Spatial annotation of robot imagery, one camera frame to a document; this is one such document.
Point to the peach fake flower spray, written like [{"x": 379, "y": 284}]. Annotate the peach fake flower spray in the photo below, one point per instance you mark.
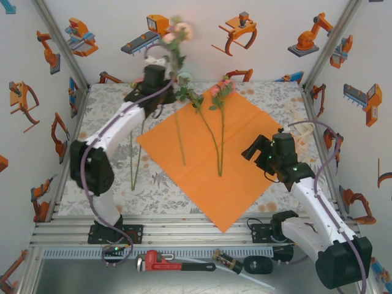
[{"x": 180, "y": 61}]

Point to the cream ribbon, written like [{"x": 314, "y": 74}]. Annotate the cream ribbon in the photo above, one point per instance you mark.
[{"x": 295, "y": 111}]

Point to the orange wrapping paper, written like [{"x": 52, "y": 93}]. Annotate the orange wrapping paper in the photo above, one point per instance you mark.
[{"x": 199, "y": 190}]

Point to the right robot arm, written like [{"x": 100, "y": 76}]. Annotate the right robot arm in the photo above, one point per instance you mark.
[{"x": 318, "y": 208}]

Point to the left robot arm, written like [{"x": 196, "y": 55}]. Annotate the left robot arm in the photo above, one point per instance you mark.
[{"x": 119, "y": 122}]

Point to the black oval plastic object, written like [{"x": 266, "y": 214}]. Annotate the black oval plastic object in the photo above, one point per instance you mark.
[{"x": 258, "y": 265}]

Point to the brass and black cylinder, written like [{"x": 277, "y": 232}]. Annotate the brass and black cylinder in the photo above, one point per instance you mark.
[{"x": 228, "y": 261}]

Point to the floral print tablecloth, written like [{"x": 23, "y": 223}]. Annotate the floral print tablecloth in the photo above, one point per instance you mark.
[{"x": 147, "y": 202}]

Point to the white plastic strip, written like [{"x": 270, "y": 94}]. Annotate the white plastic strip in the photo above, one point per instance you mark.
[{"x": 260, "y": 283}]

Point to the red pipe wrench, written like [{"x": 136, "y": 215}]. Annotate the red pipe wrench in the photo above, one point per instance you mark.
[{"x": 153, "y": 260}]

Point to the small circuit board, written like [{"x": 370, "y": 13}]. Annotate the small circuit board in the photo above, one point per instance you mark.
[{"x": 114, "y": 250}]

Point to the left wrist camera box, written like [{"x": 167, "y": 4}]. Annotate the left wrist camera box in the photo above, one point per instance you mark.
[{"x": 154, "y": 76}]

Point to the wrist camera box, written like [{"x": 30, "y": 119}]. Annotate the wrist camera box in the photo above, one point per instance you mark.
[
  {"x": 284, "y": 144},
  {"x": 154, "y": 76}
]

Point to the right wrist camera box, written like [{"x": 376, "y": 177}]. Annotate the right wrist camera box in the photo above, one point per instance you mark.
[{"x": 284, "y": 144}]

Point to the aluminium side rail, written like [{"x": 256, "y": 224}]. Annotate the aluminium side rail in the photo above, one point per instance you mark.
[
  {"x": 310, "y": 104},
  {"x": 76, "y": 122}
]

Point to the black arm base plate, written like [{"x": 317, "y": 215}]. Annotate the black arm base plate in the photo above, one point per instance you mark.
[
  {"x": 258, "y": 234},
  {"x": 136, "y": 234}
]

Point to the aluminium rail deck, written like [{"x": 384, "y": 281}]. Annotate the aluminium rail deck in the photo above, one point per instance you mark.
[{"x": 199, "y": 235}]

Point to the aluminium frame post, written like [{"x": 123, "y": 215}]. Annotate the aluminium frame post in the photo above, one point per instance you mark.
[
  {"x": 331, "y": 43},
  {"x": 30, "y": 268},
  {"x": 62, "y": 43}
]

